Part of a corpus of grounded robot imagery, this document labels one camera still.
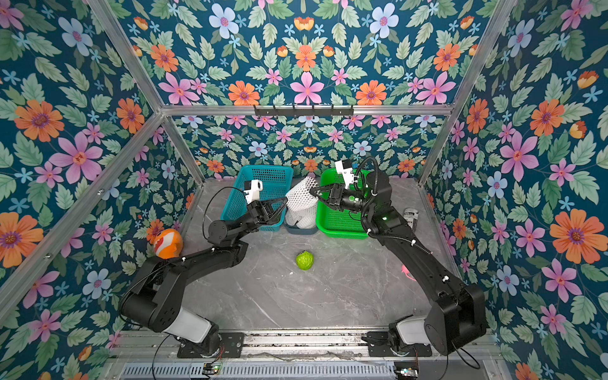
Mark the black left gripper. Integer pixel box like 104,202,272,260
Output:
230,203,283,245

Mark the white foam net sleeve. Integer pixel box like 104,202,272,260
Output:
286,176,318,212

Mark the green custard apple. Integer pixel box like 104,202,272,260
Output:
295,251,314,271

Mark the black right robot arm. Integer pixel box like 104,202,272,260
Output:
310,157,488,356

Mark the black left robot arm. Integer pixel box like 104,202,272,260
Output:
119,197,288,356

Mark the grey bin of nets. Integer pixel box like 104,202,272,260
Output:
284,224,318,236

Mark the pile of white foam nets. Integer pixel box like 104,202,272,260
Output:
285,205,317,230

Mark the bright green plastic basket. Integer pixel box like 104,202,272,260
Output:
316,169,373,240

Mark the teal plastic basket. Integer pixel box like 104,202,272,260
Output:
221,165,293,221

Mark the striped drink can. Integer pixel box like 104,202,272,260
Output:
404,207,419,225

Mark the pink alarm clock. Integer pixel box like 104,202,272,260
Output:
402,265,415,281

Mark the orange clownfish toy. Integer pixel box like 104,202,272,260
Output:
154,229,184,260

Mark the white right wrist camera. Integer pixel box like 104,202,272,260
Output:
335,159,356,189

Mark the black hook rail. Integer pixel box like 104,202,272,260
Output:
253,105,355,117

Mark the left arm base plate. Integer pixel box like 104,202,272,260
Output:
177,332,245,359

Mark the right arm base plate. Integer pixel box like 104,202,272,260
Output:
361,330,432,359

